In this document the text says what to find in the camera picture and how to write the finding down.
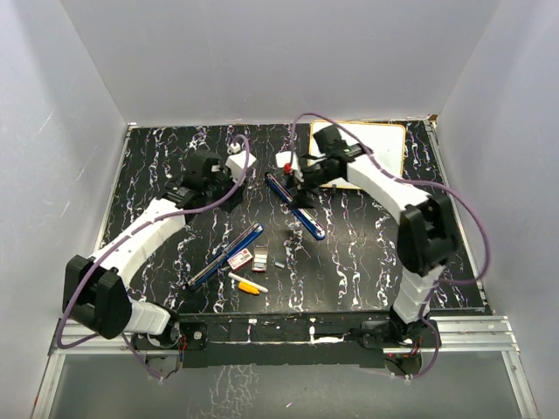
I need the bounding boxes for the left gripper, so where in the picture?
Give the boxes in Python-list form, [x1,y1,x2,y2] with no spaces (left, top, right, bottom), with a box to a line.
[204,166,247,215]

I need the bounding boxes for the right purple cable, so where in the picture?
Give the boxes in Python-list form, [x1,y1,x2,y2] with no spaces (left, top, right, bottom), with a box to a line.
[290,113,493,381]

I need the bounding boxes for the staple tray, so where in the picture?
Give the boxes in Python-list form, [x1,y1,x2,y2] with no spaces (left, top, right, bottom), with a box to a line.
[252,246,269,273]

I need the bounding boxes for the yellow marker cap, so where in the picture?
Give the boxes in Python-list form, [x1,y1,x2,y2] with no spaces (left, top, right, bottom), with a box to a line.
[238,282,260,295]

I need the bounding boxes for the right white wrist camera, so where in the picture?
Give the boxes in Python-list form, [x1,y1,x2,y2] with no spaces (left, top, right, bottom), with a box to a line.
[275,151,303,182]

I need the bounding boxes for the small whiteboard orange frame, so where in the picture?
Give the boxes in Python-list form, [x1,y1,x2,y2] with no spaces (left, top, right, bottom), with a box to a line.
[308,120,407,189]

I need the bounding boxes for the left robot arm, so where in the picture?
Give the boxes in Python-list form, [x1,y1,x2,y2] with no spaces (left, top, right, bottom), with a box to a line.
[62,150,256,348]

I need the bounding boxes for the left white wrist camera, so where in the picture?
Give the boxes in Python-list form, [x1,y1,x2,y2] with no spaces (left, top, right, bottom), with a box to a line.
[225,144,257,182]

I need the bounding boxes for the red white staple box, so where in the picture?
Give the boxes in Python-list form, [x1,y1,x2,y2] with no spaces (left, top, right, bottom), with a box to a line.
[227,248,253,271]

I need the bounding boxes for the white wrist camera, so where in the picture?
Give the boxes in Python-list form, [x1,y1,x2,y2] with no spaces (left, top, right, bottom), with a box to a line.
[275,151,303,182]
[225,144,257,182]

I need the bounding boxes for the white marker pen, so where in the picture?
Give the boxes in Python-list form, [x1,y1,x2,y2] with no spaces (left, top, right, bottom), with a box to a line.
[228,272,268,293]

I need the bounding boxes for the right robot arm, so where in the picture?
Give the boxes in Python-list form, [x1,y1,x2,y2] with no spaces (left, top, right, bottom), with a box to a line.
[287,124,459,347]

